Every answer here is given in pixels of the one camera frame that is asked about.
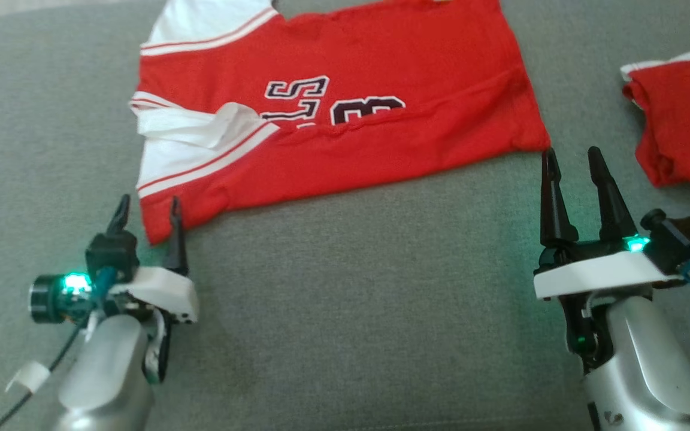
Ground thin black cable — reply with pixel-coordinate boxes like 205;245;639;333
0;323;85;431

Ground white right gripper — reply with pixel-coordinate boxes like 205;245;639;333
534;146;685;373

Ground white cable label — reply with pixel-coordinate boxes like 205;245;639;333
5;360;52;394

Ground red shorts with white stripe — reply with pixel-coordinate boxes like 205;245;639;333
621;42;690;191

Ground red basketball jersey white shoulders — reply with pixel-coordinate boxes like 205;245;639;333
129;0;552;246

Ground large grey sofa seat cushion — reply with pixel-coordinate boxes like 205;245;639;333
0;0;690;431

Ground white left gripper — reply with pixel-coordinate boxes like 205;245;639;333
105;195;199;385

